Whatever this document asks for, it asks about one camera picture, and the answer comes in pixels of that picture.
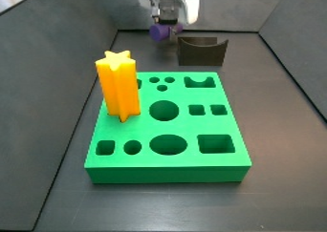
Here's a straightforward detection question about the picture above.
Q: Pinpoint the purple cylinder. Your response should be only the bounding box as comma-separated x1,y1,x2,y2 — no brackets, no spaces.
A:
150,24,183,42

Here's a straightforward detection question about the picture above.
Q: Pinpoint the green shape-sorter block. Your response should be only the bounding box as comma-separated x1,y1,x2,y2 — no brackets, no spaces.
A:
85,72,252,183

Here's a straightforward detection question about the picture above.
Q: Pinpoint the yellow star-shaped peg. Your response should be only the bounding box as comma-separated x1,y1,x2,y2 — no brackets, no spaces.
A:
96,51,141,122

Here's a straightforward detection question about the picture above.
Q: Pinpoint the black curved cradle stand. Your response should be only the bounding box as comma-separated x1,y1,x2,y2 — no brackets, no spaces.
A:
177,37,230,66

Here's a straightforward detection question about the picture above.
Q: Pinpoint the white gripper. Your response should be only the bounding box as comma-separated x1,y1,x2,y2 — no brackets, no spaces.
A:
150,0,200,41

